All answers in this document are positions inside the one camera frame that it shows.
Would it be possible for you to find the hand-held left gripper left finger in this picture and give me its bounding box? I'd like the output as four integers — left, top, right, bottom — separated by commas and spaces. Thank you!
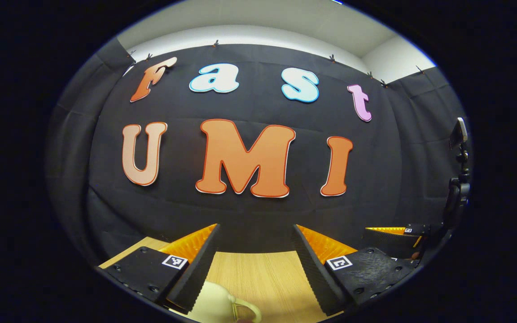
96, 223, 221, 314

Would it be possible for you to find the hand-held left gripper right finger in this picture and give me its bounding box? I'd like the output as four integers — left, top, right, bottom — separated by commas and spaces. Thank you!
292, 223, 421, 317

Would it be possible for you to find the pale yellow suitcase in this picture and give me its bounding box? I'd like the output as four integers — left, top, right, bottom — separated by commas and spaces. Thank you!
187, 280, 263, 323

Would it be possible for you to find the row of black cloth clips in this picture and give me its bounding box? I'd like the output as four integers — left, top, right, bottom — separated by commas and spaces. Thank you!
126, 39, 426, 88

